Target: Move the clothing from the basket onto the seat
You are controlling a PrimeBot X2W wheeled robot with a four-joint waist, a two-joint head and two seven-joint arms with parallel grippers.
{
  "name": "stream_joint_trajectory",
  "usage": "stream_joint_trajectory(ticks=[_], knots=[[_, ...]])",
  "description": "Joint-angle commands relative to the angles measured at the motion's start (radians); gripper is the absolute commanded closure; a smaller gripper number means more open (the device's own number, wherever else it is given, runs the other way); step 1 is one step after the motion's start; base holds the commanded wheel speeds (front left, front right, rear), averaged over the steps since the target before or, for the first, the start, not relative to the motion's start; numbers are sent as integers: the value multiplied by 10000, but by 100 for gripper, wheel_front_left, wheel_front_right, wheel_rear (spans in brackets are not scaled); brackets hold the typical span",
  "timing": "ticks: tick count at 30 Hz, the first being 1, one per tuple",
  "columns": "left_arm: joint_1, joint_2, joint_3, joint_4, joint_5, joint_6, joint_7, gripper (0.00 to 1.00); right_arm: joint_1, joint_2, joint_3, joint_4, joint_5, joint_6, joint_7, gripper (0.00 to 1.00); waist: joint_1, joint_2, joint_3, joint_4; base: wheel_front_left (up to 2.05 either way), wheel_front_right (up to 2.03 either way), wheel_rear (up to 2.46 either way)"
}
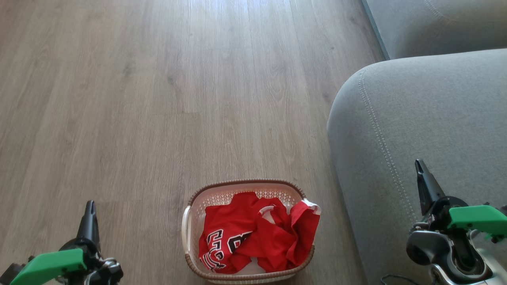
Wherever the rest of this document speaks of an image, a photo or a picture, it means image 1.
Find red jersey with black lettering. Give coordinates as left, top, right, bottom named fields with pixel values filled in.
left=198, top=192, right=295, bottom=274

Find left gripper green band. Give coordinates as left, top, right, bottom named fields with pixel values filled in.
left=0, top=200, right=124, bottom=285

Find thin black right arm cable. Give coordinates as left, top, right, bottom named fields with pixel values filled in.
left=381, top=274, right=421, bottom=285

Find red shorts with white waistband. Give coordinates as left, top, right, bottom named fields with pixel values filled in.
left=259, top=199, right=322, bottom=273

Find grey fabric sofa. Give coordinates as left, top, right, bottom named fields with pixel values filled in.
left=326, top=48, right=507, bottom=285

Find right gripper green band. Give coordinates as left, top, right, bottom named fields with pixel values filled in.
left=406, top=159, right=507, bottom=279

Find white brown-rimmed laundry basket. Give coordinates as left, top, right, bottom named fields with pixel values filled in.
left=181, top=179, right=316, bottom=284

